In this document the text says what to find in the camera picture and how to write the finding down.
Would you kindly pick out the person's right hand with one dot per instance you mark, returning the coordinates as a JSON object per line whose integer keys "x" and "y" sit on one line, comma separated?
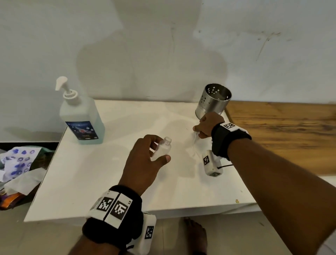
{"x": 210, "y": 122}

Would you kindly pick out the person's left hand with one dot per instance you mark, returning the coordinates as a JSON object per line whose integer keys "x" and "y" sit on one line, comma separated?
{"x": 139, "y": 168}

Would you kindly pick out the small white spray cap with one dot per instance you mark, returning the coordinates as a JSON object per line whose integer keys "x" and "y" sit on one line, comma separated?
{"x": 195, "y": 139}

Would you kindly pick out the small clear bottle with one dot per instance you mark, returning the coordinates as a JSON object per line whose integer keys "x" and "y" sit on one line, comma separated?
{"x": 164, "y": 148}

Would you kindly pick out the large white bottle blue label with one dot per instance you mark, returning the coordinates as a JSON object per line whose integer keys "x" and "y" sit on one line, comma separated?
{"x": 81, "y": 120}

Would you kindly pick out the person's right forearm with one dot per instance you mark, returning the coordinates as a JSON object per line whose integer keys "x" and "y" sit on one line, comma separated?
{"x": 283, "y": 189}

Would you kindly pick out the person's left forearm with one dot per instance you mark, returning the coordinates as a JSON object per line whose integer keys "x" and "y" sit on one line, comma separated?
{"x": 94, "y": 247}

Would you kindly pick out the person's right foot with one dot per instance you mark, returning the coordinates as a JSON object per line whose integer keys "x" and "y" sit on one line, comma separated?
{"x": 195, "y": 236}

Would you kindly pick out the perforated steel utensil holder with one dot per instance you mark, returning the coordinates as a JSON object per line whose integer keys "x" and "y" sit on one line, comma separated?
{"x": 212, "y": 102}

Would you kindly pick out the black right wristband with markers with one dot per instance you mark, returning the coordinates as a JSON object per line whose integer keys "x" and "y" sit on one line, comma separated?
{"x": 225, "y": 139}

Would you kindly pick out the black wristband with markers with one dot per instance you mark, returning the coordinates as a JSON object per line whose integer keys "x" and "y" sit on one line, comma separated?
{"x": 115, "y": 212}
{"x": 225, "y": 139}

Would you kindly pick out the white marker cube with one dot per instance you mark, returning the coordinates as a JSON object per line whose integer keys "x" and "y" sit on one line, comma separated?
{"x": 211, "y": 164}

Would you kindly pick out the black left wristband with markers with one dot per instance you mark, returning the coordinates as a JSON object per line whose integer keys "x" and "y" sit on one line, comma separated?
{"x": 115, "y": 212}

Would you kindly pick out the wooden board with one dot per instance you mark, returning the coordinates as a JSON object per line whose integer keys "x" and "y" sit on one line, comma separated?
{"x": 288, "y": 136}

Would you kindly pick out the teal waste bin with trash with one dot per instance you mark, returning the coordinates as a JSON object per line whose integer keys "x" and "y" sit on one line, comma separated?
{"x": 48, "y": 155}

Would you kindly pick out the white tissue paper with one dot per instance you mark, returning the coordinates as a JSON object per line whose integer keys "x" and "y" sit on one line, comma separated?
{"x": 26, "y": 181}

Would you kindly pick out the white paper with blue prints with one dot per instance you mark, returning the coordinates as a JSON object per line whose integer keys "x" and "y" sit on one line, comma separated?
{"x": 21, "y": 163}

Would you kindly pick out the orange wrapper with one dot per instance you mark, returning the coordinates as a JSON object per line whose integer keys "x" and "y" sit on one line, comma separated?
{"x": 10, "y": 202}

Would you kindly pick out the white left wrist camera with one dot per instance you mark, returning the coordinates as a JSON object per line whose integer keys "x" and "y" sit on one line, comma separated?
{"x": 147, "y": 233}

